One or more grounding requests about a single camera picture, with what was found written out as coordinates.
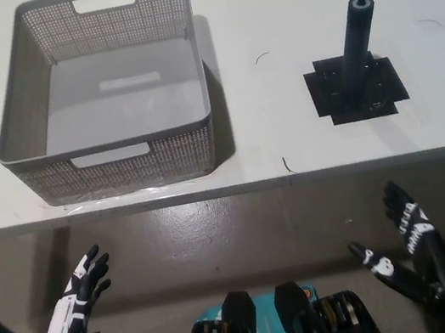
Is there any white and black left hand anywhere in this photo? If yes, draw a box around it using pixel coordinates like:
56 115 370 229
20 242 123 333

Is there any black and white right hand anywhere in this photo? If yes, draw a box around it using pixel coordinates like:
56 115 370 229
337 172 445 317

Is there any clear tape strip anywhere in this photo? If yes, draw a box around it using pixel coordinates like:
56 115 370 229
41 172 210 219

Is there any black taped square stand pad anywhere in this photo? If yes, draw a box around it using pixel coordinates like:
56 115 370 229
301 43 413 131

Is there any grey perforated plastic basket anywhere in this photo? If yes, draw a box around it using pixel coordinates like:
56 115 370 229
0 0 225 217

